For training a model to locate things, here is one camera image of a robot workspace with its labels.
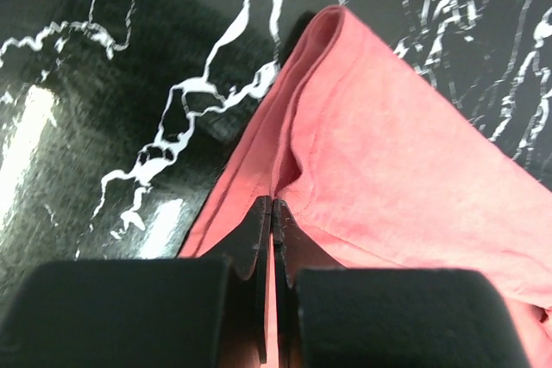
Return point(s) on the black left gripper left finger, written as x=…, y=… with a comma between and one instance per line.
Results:
x=210, y=311

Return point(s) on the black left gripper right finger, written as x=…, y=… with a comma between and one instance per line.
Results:
x=331, y=316

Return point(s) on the salmon pink t shirt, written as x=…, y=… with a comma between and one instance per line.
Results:
x=382, y=171

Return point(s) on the black marble pattern mat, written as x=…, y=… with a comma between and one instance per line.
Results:
x=118, y=116

